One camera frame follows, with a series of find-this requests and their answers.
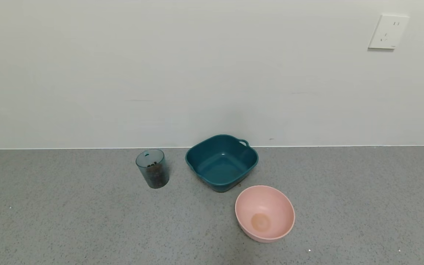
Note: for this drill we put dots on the brown coffee beans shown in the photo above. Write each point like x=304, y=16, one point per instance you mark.
x=157, y=176

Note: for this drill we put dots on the translucent blue ribbed plastic cup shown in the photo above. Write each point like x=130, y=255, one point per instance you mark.
x=144, y=173

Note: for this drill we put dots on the pink plastic bowl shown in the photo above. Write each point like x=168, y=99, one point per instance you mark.
x=265, y=211

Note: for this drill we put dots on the teal square plastic basin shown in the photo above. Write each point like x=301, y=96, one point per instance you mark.
x=221, y=165

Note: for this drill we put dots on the white wall socket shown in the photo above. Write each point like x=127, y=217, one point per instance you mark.
x=388, y=32

